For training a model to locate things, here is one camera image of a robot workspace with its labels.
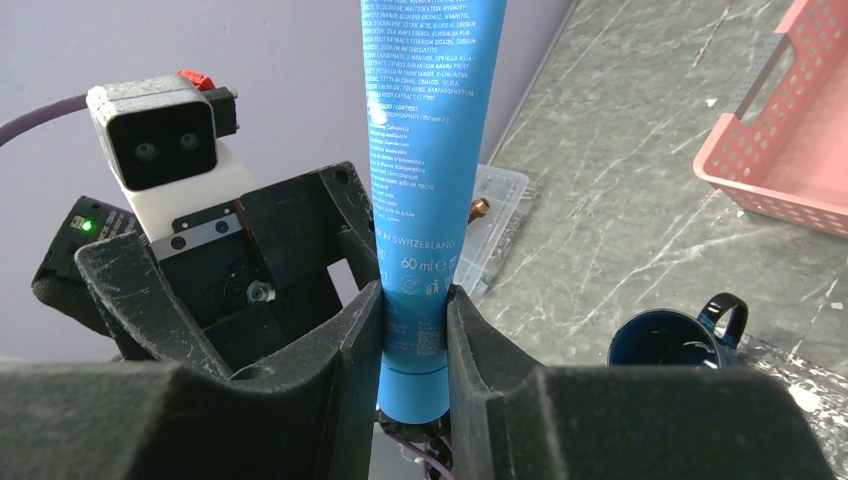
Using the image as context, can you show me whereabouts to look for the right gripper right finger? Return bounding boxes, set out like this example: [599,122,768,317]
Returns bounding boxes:
[446,287,833,480]

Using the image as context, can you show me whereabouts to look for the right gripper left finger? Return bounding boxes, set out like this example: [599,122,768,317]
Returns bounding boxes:
[1,282,382,479]

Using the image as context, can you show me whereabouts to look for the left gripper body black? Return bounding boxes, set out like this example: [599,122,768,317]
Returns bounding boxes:
[150,169,351,371]

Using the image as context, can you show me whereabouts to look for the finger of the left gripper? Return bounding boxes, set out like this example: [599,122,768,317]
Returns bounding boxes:
[319,162,380,290]
[75,233,232,380]

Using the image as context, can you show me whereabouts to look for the dark blue mug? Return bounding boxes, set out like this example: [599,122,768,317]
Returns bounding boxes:
[607,292,749,369]

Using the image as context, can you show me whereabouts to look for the blue toothpaste tube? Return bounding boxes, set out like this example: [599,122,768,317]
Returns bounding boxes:
[361,0,506,425]

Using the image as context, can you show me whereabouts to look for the pink perforated plastic basket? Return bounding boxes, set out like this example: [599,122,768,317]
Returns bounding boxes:
[692,1,847,237]

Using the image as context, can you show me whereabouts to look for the clear textured oval tray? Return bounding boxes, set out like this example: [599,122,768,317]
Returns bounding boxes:
[738,334,847,479]

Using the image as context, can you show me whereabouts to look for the copper brass fitting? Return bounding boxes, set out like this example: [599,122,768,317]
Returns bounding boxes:
[468,198,491,224]

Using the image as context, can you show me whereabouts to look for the clear plastic screw box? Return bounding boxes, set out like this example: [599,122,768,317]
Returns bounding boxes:
[454,164,537,300]

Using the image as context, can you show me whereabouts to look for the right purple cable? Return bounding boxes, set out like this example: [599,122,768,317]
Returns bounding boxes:
[377,410,458,480]

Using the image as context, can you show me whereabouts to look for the purple cable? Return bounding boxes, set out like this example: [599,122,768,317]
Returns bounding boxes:
[0,92,90,150]
[377,410,458,480]

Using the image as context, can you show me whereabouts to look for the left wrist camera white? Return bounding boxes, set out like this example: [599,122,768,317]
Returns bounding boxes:
[85,74,258,241]

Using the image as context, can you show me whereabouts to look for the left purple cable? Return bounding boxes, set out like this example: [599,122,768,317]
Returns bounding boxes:
[0,92,90,150]

